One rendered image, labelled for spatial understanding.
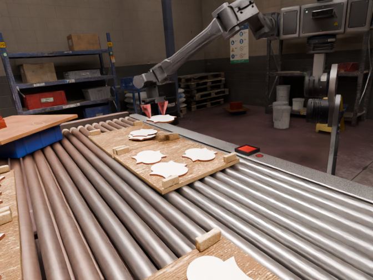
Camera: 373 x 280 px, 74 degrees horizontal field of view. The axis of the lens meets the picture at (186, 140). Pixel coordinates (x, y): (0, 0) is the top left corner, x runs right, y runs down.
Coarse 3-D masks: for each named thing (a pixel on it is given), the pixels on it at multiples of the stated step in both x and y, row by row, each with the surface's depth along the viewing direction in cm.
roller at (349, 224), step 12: (228, 168) 91; (240, 180) 85; (252, 180) 82; (276, 192) 74; (288, 192) 73; (300, 204) 68; (312, 204) 66; (324, 216) 63; (336, 216) 61; (348, 228) 58; (360, 228) 57; (372, 228) 56; (372, 240) 54
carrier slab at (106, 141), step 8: (128, 128) 150; (136, 128) 149; (144, 128) 147; (152, 128) 146; (88, 136) 140; (96, 136) 139; (104, 136) 138; (112, 136) 137; (120, 136) 135; (160, 136) 130; (96, 144) 128; (104, 144) 123; (112, 144) 122; (120, 144) 121; (128, 144) 121; (136, 144) 120; (144, 144) 119; (152, 144) 119; (112, 152) 112
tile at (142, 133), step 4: (132, 132) 132; (136, 132) 131; (140, 132) 131; (144, 132) 130; (148, 132) 130; (152, 132) 129; (156, 132) 129; (136, 136) 126; (140, 136) 126; (144, 136) 125
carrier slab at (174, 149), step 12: (156, 144) 118; (168, 144) 116; (180, 144) 115; (192, 144) 114; (120, 156) 106; (132, 156) 105; (168, 156) 102; (180, 156) 101; (216, 156) 98; (132, 168) 93; (144, 168) 92; (192, 168) 89; (204, 168) 88; (216, 168) 88; (144, 180) 85; (156, 180) 83; (180, 180) 81; (192, 180) 82
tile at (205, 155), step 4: (196, 148) 106; (204, 148) 105; (188, 152) 102; (192, 152) 102; (196, 152) 102; (200, 152) 101; (204, 152) 101; (208, 152) 101; (212, 152) 101; (216, 152) 101; (184, 156) 99; (188, 156) 98; (192, 156) 98; (196, 156) 98; (200, 156) 97; (204, 156) 97; (208, 156) 97; (212, 156) 97; (192, 160) 95; (196, 160) 95; (200, 160) 94; (204, 160) 94; (208, 160) 94; (212, 160) 95
